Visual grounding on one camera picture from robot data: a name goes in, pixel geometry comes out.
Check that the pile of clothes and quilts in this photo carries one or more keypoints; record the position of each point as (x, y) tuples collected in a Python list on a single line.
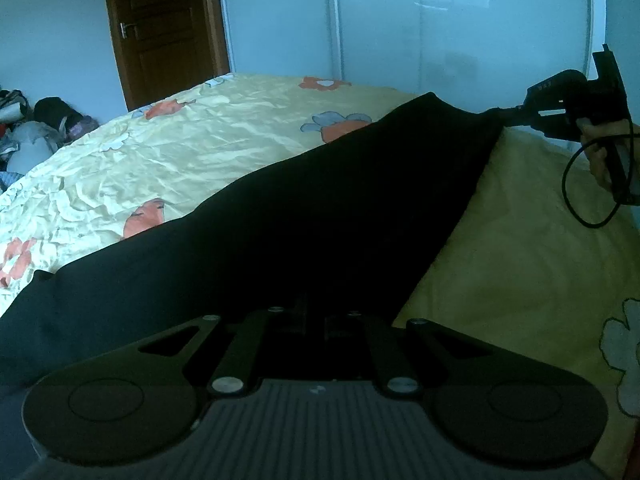
[(25, 145)]

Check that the brown wooden door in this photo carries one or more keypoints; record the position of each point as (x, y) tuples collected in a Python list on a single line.
[(160, 25)]

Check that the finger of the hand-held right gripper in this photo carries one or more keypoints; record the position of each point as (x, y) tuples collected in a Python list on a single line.
[(515, 115)]

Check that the black cloth bundle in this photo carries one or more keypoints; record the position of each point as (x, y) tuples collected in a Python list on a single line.
[(55, 110)]

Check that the black pants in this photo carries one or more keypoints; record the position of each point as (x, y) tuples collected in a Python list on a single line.
[(300, 210)]

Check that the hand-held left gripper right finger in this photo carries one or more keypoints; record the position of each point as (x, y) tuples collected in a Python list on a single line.
[(372, 332)]

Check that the person's right hand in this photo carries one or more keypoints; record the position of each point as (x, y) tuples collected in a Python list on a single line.
[(597, 132)]

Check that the yellow carrot print blanket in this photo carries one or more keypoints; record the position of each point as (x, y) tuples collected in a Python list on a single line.
[(200, 150)]

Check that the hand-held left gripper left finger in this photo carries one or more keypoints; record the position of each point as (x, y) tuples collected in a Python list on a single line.
[(252, 332)]

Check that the white sliding wardrobe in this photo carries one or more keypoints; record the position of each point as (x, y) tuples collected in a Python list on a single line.
[(400, 25)]

